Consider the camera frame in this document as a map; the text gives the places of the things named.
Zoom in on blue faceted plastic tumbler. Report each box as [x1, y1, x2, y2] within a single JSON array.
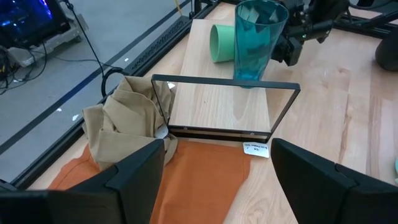
[[233, 0, 290, 90]]

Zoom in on black coiled power cable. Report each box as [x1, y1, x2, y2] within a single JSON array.
[[63, 0, 126, 98]]

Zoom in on dark mug yellow inside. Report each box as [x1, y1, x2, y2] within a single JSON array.
[[374, 29, 398, 72]]

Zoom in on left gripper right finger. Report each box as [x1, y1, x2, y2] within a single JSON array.
[[270, 138, 398, 224]]

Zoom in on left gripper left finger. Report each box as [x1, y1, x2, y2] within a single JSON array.
[[0, 138, 166, 224]]

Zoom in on yellow hanging cable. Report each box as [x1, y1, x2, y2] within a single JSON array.
[[173, 0, 185, 17]]

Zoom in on tan cloth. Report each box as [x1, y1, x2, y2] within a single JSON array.
[[81, 75, 179, 172]]

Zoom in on black floor cable bundle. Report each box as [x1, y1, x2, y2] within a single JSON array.
[[0, 43, 48, 96]]

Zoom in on black metal table frame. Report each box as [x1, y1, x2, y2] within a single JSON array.
[[0, 0, 398, 191]]

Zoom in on white cloth label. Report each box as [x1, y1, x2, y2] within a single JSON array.
[[154, 124, 170, 140]]

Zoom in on orange cloth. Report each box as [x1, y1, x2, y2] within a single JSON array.
[[47, 138, 253, 224]]

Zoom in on black computer blue lights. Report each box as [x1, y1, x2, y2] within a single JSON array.
[[0, 0, 71, 50]]

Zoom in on green plastic cup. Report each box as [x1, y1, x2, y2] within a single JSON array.
[[209, 24, 236, 64]]

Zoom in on gray equipment cart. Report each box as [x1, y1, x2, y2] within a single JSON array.
[[6, 14, 90, 68]]

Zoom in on white shelf price tag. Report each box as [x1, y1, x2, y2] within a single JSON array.
[[242, 141, 271, 159]]

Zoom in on wooden shelf black metal legs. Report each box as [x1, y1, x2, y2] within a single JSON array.
[[150, 18, 302, 144]]

